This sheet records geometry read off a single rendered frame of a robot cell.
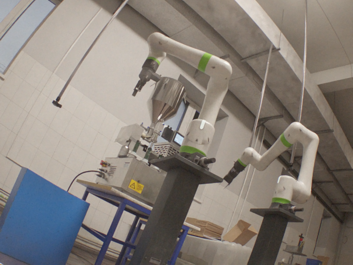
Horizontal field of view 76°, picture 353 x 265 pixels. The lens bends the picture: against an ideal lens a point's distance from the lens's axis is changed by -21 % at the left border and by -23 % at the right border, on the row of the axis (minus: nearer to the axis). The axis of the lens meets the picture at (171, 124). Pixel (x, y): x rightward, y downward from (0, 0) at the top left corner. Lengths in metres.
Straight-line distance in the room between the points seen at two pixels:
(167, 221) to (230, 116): 4.02
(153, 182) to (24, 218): 0.96
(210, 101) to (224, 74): 0.19
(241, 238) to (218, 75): 2.34
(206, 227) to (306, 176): 1.94
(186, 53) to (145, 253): 1.07
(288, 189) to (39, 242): 1.61
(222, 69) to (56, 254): 1.56
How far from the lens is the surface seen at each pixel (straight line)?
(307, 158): 1.90
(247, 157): 2.09
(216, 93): 1.62
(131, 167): 1.87
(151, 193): 1.96
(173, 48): 1.61
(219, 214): 4.85
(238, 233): 3.36
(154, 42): 1.65
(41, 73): 3.48
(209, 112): 1.56
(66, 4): 3.98
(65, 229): 1.87
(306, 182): 1.83
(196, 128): 1.31
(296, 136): 1.89
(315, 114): 5.32
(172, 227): 1.21
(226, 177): 2.20
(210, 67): 1.53
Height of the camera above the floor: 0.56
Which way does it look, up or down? 23 degrees up
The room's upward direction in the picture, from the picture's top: 23 degrees clockwise
